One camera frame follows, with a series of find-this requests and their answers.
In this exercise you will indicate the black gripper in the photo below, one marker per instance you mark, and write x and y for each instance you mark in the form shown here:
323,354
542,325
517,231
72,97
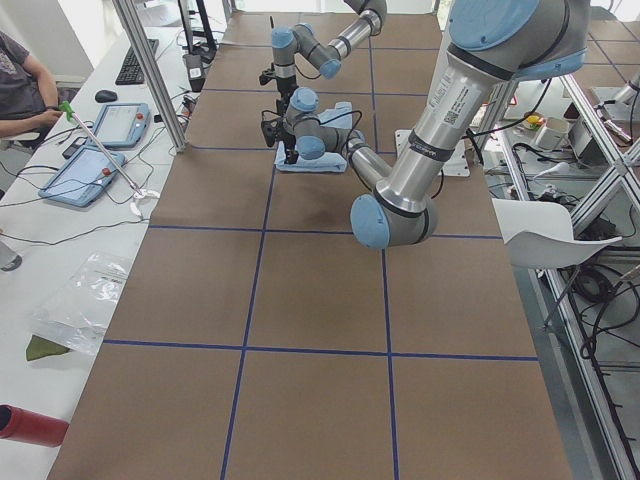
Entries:
290,141
285,86

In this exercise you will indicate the light blue button-up shirt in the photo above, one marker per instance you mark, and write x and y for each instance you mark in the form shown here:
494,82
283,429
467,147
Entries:
312,158

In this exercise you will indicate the idle robot arm base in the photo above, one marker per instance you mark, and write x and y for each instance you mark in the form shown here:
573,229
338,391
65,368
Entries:
626,98

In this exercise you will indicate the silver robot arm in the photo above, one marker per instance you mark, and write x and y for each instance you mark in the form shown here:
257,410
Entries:
490,42
287,42

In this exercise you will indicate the black keyboard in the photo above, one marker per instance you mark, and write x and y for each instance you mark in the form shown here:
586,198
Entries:
131,72

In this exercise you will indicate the far blue teach pendant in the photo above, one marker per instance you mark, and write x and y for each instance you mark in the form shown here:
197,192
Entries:
120,126

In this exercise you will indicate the blue teach pendant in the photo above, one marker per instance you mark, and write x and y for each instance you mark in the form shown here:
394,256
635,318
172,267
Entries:
120,126
83,177

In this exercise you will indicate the black computer mouse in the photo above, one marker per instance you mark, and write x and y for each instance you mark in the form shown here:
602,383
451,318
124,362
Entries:
105,96

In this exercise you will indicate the near blue teach pendant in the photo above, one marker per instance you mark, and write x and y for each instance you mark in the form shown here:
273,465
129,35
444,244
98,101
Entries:
83,177

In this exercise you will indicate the seated person grey shirt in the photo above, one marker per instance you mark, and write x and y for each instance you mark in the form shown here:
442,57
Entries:
29,94

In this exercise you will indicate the white plastic chair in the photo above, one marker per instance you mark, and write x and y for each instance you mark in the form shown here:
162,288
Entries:
539,235

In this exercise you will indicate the clear plastic bag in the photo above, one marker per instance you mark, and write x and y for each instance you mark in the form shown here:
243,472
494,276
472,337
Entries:
78,314

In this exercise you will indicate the green cloth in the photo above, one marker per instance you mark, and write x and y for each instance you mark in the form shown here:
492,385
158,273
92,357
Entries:
39,348

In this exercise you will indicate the red cylindrical bottle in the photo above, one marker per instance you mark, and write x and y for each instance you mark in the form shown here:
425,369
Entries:
25,426

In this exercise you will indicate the aluminium frame post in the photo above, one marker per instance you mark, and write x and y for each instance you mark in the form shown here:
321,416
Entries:
137,36

